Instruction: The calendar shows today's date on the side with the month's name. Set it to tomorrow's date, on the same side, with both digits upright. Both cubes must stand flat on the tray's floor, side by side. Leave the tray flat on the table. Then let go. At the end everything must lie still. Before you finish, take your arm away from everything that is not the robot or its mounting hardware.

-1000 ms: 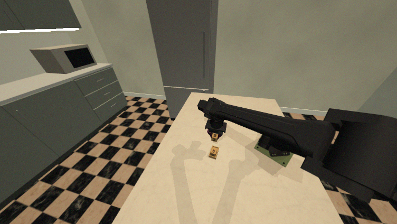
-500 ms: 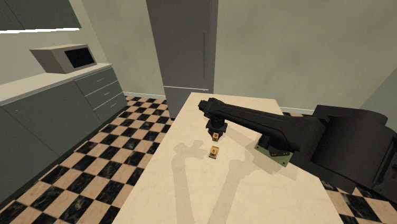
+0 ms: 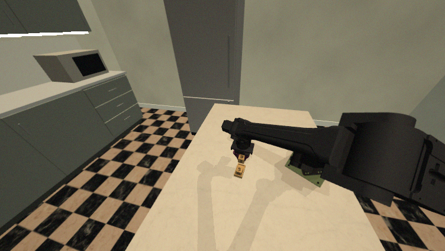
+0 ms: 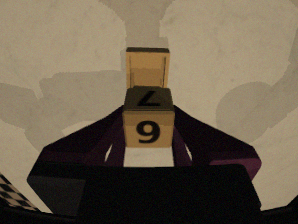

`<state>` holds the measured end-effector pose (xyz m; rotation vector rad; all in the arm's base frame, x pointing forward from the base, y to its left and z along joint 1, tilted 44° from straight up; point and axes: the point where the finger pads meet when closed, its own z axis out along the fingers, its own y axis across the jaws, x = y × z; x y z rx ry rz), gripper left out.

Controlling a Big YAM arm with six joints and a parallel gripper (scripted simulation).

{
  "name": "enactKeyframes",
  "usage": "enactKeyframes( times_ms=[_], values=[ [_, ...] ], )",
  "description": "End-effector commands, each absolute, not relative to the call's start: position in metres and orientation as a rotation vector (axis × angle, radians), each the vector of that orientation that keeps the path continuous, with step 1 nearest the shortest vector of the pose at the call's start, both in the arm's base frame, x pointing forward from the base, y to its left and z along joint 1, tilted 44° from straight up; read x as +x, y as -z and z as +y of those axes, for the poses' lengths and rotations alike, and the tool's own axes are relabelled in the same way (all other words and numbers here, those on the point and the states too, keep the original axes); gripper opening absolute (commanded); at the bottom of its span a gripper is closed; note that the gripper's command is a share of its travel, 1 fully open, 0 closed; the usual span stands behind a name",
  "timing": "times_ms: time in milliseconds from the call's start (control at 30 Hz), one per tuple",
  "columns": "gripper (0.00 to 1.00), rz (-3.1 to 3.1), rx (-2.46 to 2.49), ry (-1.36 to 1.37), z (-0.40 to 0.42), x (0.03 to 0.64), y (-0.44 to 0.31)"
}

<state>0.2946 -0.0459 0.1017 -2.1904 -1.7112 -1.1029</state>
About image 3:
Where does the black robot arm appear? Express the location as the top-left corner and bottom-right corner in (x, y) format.
(221, 112), (445, 216)

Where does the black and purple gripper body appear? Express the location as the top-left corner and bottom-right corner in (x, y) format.
(231, 140), (254, 156)

